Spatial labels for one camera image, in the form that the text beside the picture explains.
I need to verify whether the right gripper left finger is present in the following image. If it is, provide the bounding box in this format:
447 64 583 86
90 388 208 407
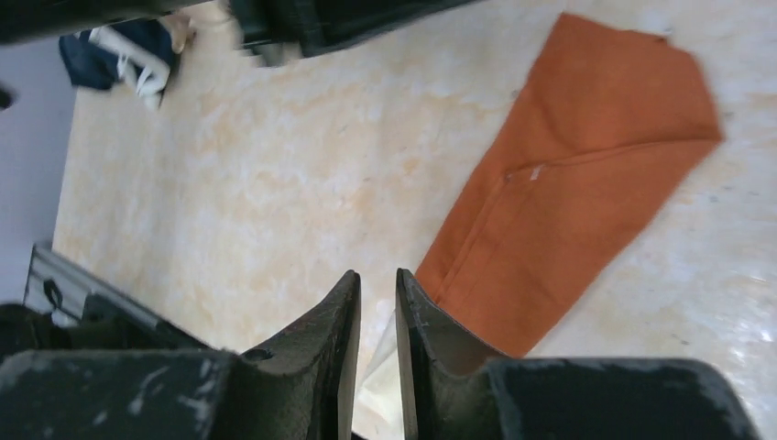
209 270 361 439

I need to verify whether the olive beige underwear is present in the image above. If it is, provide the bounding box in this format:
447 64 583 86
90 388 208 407
158 13 196 54

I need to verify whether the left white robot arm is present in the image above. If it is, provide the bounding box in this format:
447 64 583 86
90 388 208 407
1 0 468 67

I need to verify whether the orange underwear white waistband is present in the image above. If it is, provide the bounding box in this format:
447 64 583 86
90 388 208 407
354 12 725 440

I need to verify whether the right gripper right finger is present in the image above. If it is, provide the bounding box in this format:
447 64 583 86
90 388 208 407
396 269 507 439

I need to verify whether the navy blue clothes pile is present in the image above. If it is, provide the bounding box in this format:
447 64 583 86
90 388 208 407
58 19 181 110

